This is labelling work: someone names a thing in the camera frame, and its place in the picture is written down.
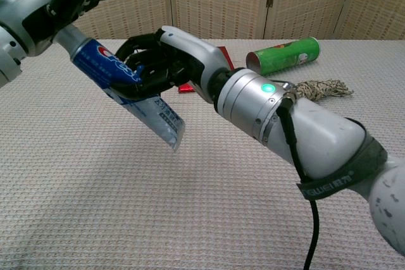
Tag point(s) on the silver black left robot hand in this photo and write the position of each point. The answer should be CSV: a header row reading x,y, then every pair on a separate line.
x,y
38,7

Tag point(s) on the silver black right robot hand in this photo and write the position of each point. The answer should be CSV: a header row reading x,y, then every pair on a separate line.
x,y
196,55

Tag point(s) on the blue white toothpaste tube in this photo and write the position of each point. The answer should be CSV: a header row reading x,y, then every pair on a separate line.
x,y
95,58

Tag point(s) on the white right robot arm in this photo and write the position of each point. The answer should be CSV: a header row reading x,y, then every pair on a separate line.
x,y
326,137

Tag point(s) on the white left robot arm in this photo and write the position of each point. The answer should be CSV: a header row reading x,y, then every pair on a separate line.
x,y
8,61

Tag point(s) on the red certificate booklet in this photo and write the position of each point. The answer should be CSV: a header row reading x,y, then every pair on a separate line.
x,y
226,58

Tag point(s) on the green cylindrical chip can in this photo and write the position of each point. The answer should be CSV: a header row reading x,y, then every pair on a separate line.
x,y
284,58

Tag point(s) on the white woven tablecloth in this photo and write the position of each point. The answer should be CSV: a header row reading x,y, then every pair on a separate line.
x,y
95,203

